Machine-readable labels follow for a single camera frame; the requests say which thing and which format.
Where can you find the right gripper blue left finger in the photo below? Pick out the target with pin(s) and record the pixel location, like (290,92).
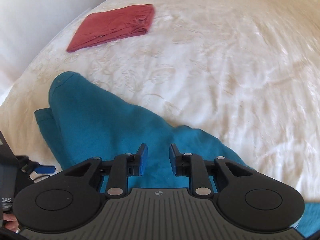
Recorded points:
(121,168)

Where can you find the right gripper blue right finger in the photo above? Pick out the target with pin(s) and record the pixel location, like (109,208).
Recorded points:
(193,167)

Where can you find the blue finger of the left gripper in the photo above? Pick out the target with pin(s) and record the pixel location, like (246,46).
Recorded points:
(45,169)

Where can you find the folded red pants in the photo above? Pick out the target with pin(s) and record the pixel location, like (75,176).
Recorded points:
(102,27)

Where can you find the person's left hand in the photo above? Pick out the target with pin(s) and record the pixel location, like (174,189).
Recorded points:
(11,222)

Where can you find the cream embroidered bedspread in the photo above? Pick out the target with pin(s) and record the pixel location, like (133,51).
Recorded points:
(244,71)

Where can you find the teal blue pants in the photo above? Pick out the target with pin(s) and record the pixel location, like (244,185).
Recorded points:
(85,126)

